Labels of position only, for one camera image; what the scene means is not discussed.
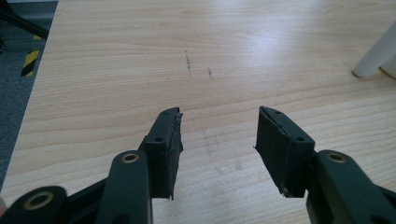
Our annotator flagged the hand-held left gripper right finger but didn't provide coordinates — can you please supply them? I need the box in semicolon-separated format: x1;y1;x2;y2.
253;105;396;224

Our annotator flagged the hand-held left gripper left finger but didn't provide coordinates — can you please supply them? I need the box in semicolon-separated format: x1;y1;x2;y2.
94;106;184;224

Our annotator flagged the white cylindrical object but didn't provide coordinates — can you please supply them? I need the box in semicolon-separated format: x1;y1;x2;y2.
352;21;396;79

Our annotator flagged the yellow and black floor tape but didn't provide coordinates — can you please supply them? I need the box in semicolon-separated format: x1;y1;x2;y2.
20;35;43;77

